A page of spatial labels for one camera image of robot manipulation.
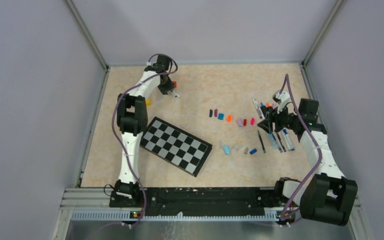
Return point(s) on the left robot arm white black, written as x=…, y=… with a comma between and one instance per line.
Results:
x=130, y=119

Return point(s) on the black highlighter blue tip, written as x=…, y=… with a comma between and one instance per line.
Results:
x=263, y=107

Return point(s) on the black gel pen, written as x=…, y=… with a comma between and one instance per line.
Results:
x=261, y=141

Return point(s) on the light blue eraser bar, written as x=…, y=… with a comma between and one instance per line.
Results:
x=272, y=141

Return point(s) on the light blue highlighter cap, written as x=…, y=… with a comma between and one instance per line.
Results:
x=226, y=150

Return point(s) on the pale purple highlighter cap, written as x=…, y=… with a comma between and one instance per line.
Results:
x=240, y=122

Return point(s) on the black white chessboard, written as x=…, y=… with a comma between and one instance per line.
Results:
x=176, y=146

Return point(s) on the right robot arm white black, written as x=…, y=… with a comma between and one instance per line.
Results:
x=325, y=194

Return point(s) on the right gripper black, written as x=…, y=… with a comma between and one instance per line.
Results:
x=267, y=124

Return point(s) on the thin dark pen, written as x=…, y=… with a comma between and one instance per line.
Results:
x=281, y=142

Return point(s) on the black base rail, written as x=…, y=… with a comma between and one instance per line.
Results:
x=203, y=201

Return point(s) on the blue cap of marker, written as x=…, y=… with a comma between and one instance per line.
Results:
x=253, y=151

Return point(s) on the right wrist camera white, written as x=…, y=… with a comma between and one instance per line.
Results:
x=282, y=99

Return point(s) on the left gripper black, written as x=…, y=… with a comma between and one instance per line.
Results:
x=169, y=86

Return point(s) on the white marker blue band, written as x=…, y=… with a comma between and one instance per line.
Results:
x=286, y=134

